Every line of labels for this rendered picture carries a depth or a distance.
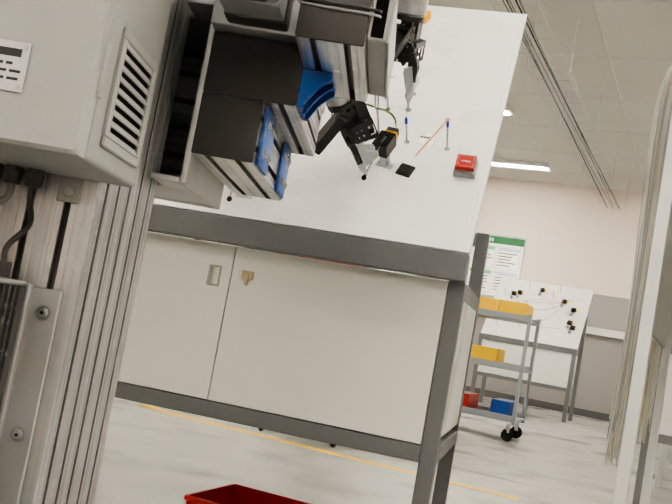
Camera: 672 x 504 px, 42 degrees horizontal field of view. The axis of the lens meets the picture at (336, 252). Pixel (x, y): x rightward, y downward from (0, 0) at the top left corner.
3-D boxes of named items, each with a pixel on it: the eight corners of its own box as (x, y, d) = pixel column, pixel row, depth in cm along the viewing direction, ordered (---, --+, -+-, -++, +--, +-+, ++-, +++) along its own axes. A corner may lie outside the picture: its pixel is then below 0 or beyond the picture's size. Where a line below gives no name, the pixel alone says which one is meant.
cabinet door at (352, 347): (420, 444, 208) (448, 281, 212) (206, 399, 221) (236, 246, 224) (421, 443, 211) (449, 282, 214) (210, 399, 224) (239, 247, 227)
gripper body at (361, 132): (380, 139, 213) (363, 97, 206) (348, 154, 213) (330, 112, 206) (373, 126, 219) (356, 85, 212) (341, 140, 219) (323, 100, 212)
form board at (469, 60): (35, 189, 238) (33, 184, 237) (179, -13, 302) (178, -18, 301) (469, 258, 210) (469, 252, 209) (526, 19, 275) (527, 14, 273)
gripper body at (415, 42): (423, 63, 222) (432, 15, 217) (409, 68, 215) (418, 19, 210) (396, 56, 225) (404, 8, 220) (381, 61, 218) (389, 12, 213)
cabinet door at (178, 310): (206, 399, 222) (235, 246, 225) (16, 359, 235) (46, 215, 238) (209, 399, 224) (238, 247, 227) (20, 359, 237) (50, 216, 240)
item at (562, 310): (565, 422, 1032) (586, 284, 1045) (467, 402, 1079) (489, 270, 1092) (573, 420, 1098) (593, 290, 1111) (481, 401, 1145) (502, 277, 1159)
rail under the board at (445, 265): (464, 281, 207) (469, 254, 208) (25, 209, 235) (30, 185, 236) (466, 283, 213) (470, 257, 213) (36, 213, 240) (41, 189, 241)
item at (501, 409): (521, 439, 718) (542, 308, 727) (511, 443, 671) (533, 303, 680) (407, 414, 755) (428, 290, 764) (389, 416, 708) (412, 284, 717)
